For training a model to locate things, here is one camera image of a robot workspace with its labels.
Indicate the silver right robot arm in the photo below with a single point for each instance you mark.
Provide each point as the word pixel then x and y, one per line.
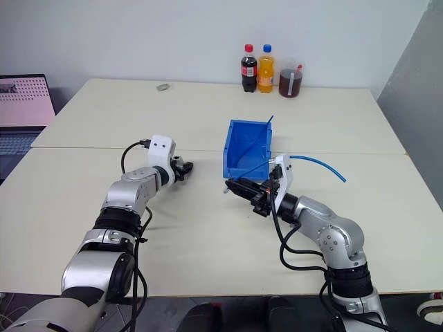
pixel 333 222

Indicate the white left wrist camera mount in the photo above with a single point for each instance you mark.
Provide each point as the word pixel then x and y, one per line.
pixel 160 151

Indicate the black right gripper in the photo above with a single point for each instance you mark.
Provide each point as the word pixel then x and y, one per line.
pixel 262 198

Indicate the orange soda bottle blue cap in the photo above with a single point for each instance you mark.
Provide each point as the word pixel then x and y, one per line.
pixel 266 74

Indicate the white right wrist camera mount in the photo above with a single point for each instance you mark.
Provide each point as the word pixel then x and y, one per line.
pixel 286 173

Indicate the cola bottle red cap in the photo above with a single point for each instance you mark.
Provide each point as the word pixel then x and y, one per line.
pixel 248 71

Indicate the small white coupler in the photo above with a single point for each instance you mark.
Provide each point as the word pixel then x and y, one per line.
pixel 226 189

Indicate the small grey tape roll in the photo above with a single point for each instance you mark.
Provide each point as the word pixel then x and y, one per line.
pixel 163 87

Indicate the blue plastic bin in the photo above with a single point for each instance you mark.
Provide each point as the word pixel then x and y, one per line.
pixel 236 140

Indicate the open laptop computer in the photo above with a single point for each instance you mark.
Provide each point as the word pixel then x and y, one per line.
pixel 20 103

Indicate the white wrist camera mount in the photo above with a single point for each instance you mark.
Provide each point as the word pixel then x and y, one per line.
pixel 160 151
pixel 286 173

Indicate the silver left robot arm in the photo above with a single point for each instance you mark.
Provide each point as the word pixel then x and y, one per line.
pixel 128 191

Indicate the clear jar with dark liquid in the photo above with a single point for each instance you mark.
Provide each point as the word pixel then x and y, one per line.
pixel 290 84

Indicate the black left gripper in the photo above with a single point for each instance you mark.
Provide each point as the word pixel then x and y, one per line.
pixel 177 167

